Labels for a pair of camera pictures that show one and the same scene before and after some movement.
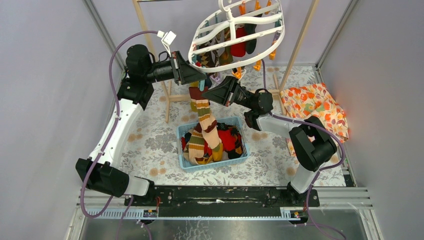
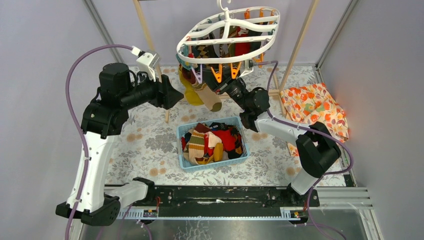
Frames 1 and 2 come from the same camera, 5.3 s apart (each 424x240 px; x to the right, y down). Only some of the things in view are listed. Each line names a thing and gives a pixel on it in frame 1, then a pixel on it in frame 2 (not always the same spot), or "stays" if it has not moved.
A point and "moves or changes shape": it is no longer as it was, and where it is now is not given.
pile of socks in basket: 211,142 stays
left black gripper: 178,68 -> 162,93
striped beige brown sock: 200,97 moves or changes shape
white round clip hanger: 243,31 moves or changes shape
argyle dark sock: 207,60 -> 207,51
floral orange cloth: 315,102 stays
